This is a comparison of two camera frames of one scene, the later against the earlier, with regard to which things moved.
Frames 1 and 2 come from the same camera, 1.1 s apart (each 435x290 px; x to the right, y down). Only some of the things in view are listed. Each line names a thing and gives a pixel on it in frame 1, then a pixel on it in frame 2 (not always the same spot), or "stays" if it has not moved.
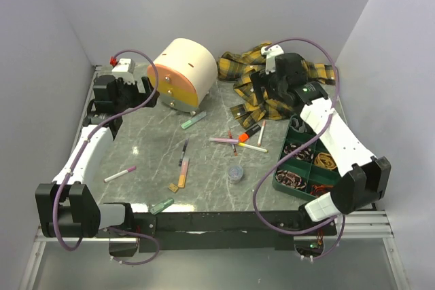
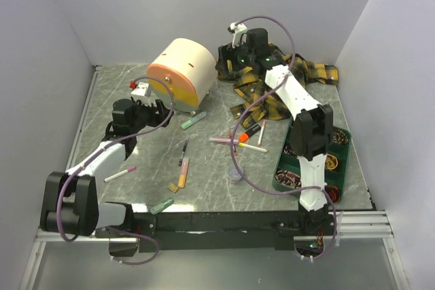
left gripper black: (141, 97) -> (156, 118)
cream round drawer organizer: (187, 72) stays
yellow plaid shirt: (238, 66) stays
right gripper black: (259, 79) -> (226, 53)
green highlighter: (162, 205) stays
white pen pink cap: (119, 174) stays
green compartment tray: (312, 174) -> (287, 174)
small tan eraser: (172, 187) stays
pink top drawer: (168, 75) stays
